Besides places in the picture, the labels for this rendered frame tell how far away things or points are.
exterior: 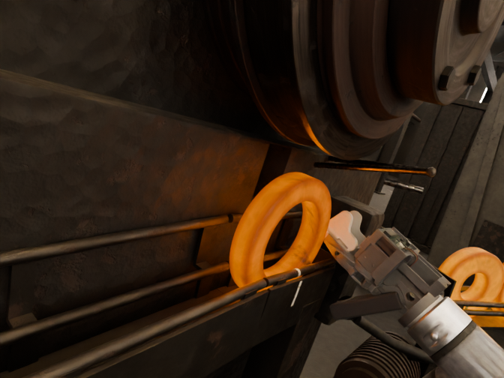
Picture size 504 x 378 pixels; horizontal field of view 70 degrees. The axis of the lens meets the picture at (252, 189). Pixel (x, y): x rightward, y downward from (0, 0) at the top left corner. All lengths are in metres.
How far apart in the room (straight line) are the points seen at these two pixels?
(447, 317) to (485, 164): 2.68
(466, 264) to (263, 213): 0.52
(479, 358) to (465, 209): 2.70
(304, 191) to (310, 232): 0.10
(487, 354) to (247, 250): 0.31
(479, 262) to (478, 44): 0.46
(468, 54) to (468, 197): 2.70
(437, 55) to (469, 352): 0.35
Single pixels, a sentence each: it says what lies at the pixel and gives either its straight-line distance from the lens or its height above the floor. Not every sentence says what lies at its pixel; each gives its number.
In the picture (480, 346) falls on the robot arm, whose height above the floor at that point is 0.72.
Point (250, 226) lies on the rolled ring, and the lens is 0.43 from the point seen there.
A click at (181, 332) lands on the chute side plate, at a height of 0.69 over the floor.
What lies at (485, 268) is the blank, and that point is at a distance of 0.89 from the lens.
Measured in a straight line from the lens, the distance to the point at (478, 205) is 3.16.
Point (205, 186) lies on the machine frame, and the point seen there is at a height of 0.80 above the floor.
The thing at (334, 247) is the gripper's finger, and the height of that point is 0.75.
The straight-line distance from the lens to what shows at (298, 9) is 0.33.
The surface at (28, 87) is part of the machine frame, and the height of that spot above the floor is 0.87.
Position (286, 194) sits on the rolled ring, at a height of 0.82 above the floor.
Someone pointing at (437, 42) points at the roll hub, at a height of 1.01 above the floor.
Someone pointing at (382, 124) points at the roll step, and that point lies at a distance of 0.52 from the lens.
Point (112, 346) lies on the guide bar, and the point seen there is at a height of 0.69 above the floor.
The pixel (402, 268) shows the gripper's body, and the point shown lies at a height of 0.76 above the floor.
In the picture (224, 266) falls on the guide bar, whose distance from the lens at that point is 0.48.
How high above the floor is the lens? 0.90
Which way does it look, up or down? 11 degrees down
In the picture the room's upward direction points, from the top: 18 degrees clockwise
